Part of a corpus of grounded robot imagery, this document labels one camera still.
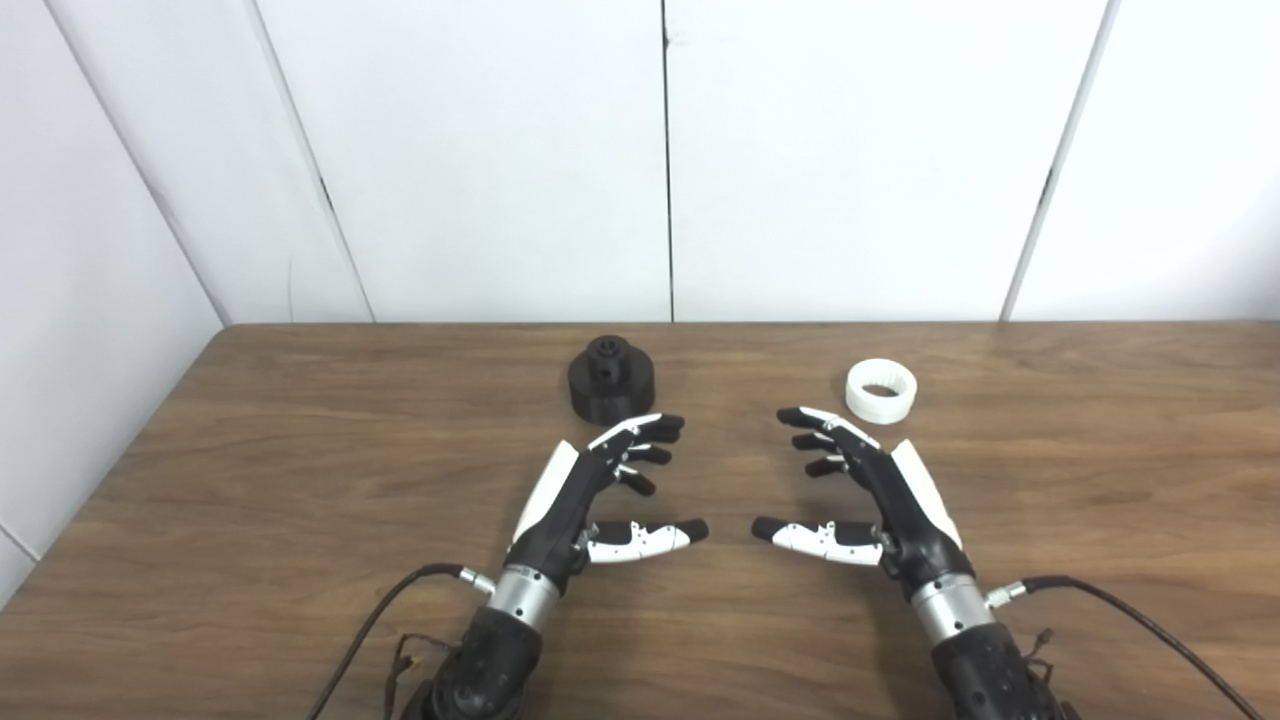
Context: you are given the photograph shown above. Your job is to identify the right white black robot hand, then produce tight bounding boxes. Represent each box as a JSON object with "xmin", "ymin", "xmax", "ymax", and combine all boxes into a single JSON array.
[{"xmin": 751, "ymin": 406, "xmax": 976, "ymax": 601}]

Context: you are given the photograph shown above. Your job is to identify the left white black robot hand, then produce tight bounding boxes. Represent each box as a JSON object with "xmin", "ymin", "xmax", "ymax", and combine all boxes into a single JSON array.
[{"xmin": 505, "ymin": 413, "xmax": 710, "ymax": 598}]

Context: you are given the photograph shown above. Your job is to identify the white toothed plastic ring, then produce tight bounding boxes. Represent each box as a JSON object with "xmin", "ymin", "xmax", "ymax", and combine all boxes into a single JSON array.
[{"xmin": 845, "ymin": 358, "xmax": 918, "ymax": 425}]

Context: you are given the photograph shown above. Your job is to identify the round black plastic part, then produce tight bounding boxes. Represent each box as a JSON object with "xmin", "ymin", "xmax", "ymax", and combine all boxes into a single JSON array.
[{"xmin": 567, "ymin": 336, "xmax": 656, "ymax": 421}]

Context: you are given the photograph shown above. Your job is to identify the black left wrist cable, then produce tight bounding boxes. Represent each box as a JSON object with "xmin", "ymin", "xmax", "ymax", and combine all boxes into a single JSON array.
[{"xmin": 307, "ymin": 563, "xmax": 498, "ymax": 720}]

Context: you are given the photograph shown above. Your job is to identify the thin right arm wires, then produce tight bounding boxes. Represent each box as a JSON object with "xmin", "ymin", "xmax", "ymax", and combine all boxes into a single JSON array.
[{"xmin": 1025, "ymin": 627, "xmax": 1061, "ymax": 686}]

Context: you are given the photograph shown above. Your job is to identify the thin arm wires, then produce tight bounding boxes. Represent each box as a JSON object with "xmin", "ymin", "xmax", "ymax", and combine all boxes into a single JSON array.
[
  {"xmin": 385, "ymin": 632, "xmax": 456, "ymax": 706},
  {"xmin": 1025, "ymin": 627, "xmax": 1061, "ymax": 686}
]

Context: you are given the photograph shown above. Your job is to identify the thin left arm wires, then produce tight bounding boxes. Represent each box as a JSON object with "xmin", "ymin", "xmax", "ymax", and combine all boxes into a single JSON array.
[{"xmin": 385, "ymin": 632, "xmax": 456, "ymax": 706}]

